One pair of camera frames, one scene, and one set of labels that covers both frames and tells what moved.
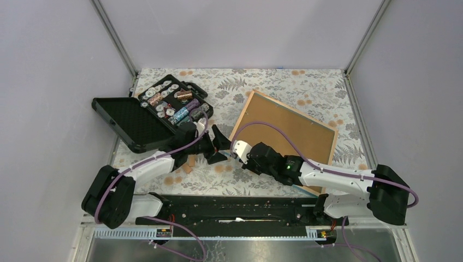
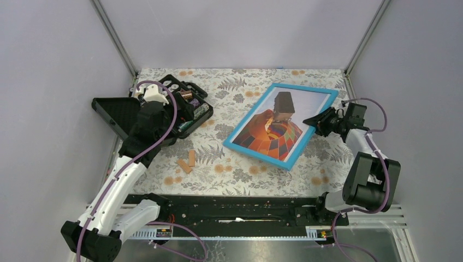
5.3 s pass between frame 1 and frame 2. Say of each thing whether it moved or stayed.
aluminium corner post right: stayed
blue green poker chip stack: moved
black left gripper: moved
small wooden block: stayed
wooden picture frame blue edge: moved
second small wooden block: stayed
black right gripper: moved
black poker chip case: stayed
